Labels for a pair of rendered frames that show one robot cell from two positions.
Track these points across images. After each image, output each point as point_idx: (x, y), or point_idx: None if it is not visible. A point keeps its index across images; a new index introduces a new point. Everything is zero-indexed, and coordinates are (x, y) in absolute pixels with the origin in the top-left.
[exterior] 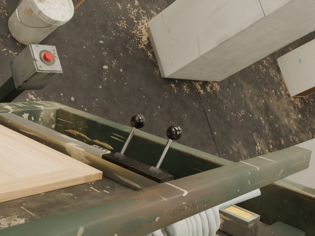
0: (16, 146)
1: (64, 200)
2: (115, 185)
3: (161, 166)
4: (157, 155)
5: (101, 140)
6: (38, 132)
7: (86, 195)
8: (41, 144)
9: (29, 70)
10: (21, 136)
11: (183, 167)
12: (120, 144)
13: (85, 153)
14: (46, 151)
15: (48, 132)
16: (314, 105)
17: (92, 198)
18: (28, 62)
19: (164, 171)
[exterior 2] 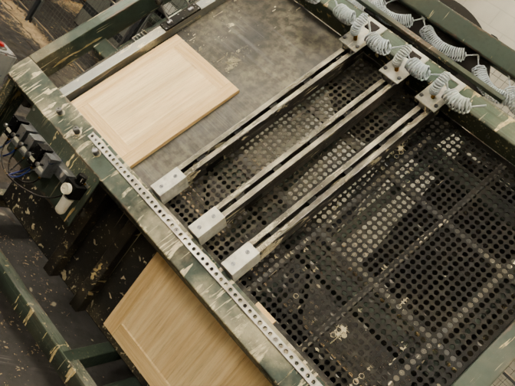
0: (135, 76)
1: (207, 48)
2: (185, 31)
3: (139, 12)
4: (134, 10)
5: (90, 41)
6: (114, 65)
7: (201, 41)
8: (129, 64)
9: (7, 65)
10: (113, 76)
11: (152, 1)
12: (106, 30)
13: (155, 40)
14: (144, 60)
15: (116, 60)
16: None
17: (204, 39)
18: (1, 62)
19: (142, 13)
